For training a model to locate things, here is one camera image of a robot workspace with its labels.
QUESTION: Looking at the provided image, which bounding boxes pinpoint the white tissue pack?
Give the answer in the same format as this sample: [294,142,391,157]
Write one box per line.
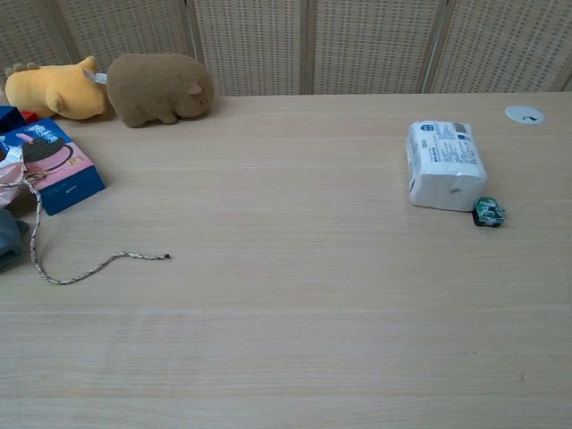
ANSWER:
[405,120,489,213]

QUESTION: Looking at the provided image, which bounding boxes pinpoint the white table cable grommet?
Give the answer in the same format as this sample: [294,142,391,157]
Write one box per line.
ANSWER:
[504,105,546,127]

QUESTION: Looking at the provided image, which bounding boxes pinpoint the blue cookie box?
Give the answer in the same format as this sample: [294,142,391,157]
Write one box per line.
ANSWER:
[0,118,107,217]

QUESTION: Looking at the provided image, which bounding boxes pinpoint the small green candy packet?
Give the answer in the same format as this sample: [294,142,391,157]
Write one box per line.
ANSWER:
[472,195,507,228]

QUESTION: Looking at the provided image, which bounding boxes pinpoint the woven folding screen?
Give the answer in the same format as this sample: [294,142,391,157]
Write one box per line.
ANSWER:
[0,0,572,97]

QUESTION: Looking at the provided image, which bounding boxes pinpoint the pink white plastic bag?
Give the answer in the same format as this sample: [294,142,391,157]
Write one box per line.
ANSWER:
[0,147,29,209]

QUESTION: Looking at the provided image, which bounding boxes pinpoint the blue toy block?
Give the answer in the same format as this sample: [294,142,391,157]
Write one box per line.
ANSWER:
[0,105,29,133]

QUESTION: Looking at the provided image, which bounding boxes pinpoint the brown plush animal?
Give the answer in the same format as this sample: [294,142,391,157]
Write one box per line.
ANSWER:
[105,53,216,129]

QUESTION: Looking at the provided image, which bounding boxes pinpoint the yellow plush dinosaur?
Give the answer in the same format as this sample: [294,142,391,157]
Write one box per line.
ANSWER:
[4,55,111,122]

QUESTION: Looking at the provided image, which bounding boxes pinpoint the braided beige rope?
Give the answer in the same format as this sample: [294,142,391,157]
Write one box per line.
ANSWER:
[0,172,172,286]

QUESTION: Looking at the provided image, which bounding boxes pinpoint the grey cloth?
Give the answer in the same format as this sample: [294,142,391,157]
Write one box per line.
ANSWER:
[0,207,30,272]

